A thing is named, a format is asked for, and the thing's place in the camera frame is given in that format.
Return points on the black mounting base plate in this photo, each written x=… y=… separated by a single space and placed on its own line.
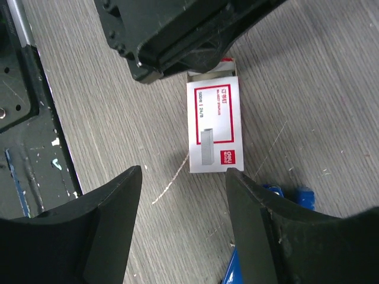
x=37 y=171

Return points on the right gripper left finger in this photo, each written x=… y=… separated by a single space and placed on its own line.
x=86 y=240

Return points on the white red staple box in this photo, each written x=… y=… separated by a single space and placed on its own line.
x=214 y=119

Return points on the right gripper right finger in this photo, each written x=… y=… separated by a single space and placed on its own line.
x=302 y=247

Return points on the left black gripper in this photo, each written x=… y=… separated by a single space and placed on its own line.
x=162 y=38

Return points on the blue stapler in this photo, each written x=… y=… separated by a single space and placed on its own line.
x=305 y=199

